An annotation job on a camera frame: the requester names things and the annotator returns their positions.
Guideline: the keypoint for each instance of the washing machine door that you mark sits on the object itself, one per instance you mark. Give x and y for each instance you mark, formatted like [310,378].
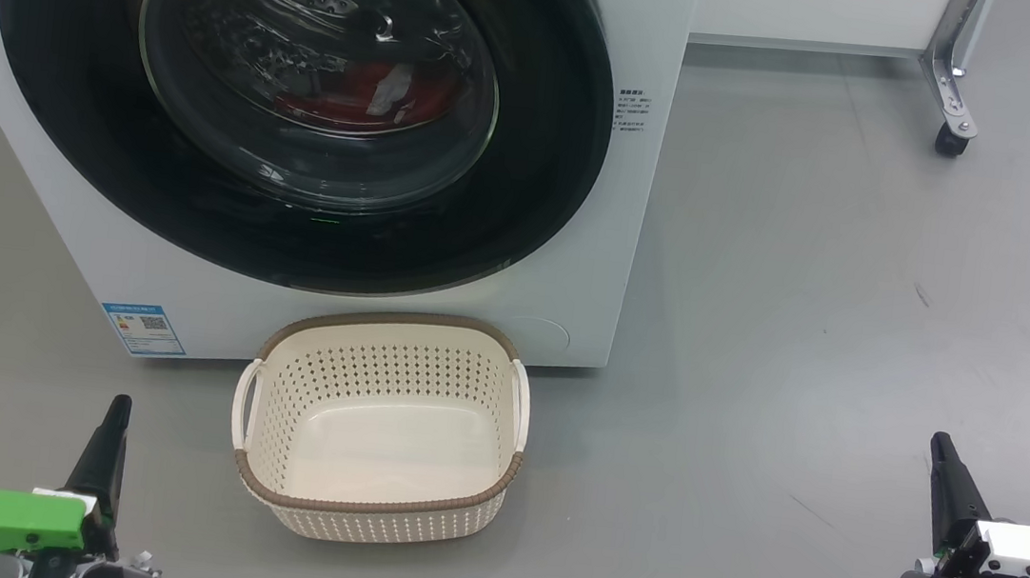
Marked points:
[67,89]

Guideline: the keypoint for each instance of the red and white garment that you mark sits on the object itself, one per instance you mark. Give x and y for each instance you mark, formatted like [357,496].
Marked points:
[344,91]

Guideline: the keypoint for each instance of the cream perforated laundry basket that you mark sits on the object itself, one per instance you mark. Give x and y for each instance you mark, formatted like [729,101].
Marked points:
[383,448]

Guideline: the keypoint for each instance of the white front-loading washing machine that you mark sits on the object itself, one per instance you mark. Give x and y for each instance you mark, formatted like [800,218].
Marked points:
[606,241]

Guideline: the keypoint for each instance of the steel perforated washer drum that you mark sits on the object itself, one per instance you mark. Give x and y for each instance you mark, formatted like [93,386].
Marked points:
[316,0]

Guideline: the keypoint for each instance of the blue energy label sticker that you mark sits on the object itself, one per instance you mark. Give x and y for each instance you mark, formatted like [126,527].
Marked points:
[142,331]

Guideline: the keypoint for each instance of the black caster wheel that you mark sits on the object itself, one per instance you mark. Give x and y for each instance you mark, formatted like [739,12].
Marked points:
[950,141]

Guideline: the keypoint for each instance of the round white filter cover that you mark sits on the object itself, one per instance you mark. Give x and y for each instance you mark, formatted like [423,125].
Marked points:
[538,341]

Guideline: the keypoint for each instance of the printed text notice sticker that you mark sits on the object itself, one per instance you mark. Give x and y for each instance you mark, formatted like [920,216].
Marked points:
[632,110]

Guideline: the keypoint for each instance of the white partition panel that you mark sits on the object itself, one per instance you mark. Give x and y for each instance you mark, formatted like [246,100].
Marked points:
[793,7]

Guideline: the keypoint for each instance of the metal partition leg bracket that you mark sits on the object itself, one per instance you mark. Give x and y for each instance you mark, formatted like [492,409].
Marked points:
[948,86]

